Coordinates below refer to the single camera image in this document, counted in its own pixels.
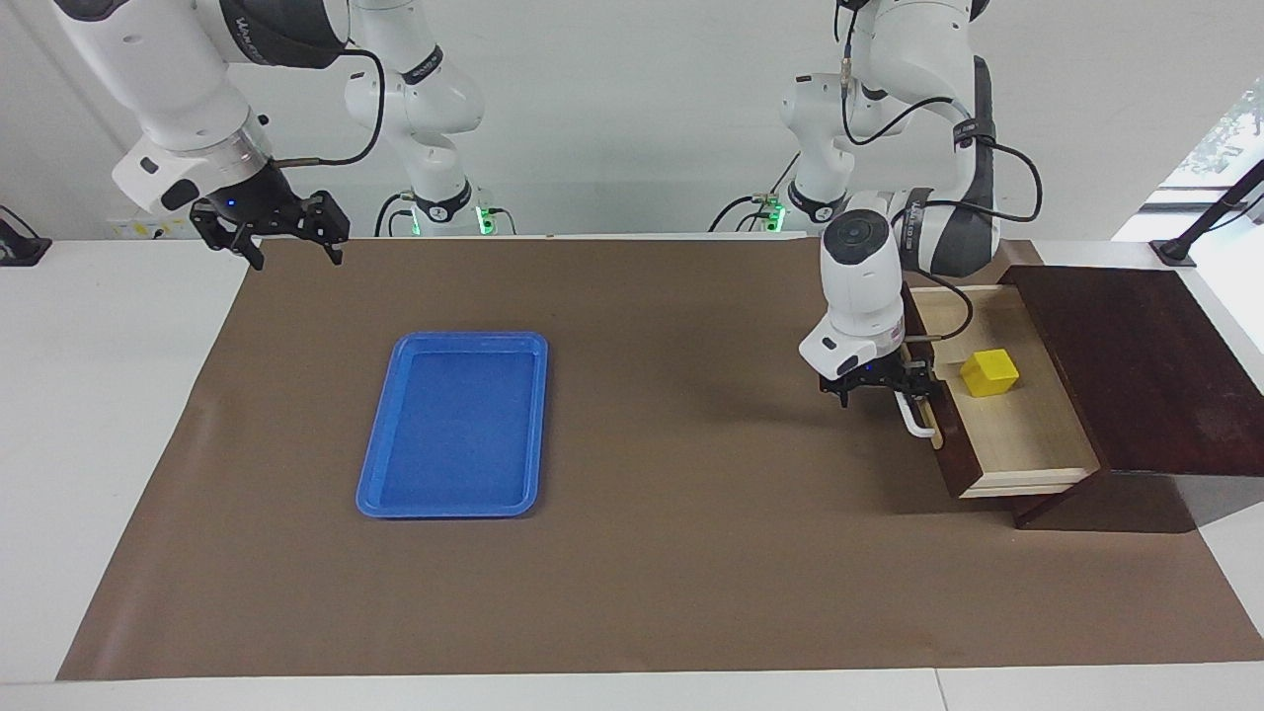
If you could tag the blue plastic tray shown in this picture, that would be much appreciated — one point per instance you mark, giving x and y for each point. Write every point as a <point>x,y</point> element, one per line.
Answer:
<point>454,434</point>

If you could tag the yellow cube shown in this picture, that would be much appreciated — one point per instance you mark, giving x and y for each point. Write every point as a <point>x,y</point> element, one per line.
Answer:
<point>990,375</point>

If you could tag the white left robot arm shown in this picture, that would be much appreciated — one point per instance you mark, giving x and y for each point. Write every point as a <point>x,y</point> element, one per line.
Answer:
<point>859,267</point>

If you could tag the brown table mat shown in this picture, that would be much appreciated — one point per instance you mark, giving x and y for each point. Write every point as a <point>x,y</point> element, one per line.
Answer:
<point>691,553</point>

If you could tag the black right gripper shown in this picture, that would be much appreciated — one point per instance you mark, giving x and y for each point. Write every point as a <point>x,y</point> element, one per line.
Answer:
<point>252,202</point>

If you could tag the dark wooden cabinet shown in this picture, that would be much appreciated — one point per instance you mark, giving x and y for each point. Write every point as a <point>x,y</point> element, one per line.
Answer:
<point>1136,365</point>

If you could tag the black table clamp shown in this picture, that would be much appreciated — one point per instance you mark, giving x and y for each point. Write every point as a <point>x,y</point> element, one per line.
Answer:
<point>20,249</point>

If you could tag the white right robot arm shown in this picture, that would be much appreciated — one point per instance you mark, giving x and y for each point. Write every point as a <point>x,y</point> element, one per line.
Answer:
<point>168,79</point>

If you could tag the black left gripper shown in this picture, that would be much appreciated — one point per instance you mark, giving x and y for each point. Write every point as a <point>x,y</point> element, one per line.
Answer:
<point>869,373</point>

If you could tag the black camera stand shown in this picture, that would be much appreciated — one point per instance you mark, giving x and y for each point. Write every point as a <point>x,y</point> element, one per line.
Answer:
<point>1175,252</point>

